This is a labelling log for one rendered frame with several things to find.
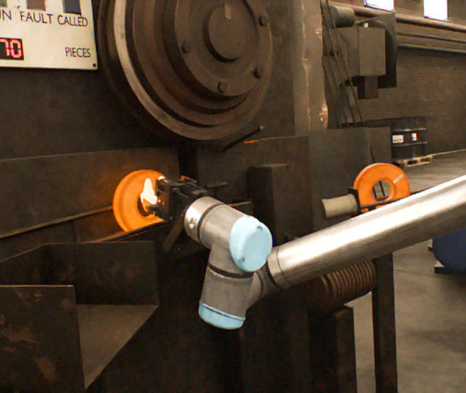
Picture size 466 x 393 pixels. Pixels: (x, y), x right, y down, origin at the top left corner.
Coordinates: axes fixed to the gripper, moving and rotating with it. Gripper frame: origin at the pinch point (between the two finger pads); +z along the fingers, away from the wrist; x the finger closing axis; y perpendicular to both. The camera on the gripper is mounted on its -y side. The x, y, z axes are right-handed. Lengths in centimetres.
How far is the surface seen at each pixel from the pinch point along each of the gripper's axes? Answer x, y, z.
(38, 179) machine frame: 21.9, 4.5, 7.1
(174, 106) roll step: -6.3, 20.4, -0.3
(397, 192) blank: -66, 0, -25
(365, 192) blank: -58, -1, -20
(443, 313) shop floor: -162, -79, -9
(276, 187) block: -37.7, -1.5, -5.5
